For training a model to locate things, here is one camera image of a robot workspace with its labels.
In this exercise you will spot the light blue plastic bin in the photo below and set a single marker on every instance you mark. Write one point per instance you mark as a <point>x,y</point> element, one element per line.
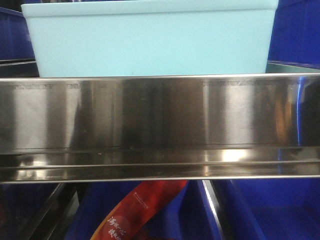
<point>150,37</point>

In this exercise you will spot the dark blue bin lower middle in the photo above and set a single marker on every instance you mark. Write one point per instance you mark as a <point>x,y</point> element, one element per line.
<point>188,216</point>

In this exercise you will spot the dark blue bin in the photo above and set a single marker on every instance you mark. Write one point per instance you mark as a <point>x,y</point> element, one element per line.
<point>296,32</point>
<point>271,209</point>
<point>15,41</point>
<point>188,216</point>

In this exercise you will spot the dark blue bin lower right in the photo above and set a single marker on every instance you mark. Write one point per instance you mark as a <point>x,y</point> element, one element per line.
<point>271,209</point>

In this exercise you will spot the dark blue bin upper right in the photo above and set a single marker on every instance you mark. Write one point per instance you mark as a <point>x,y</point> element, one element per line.
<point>296,32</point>

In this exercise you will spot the dark blue bin upper left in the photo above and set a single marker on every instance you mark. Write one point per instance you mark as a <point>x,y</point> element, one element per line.
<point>15,41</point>

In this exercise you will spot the red snack package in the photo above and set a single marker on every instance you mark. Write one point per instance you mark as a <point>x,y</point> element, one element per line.
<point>127,218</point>

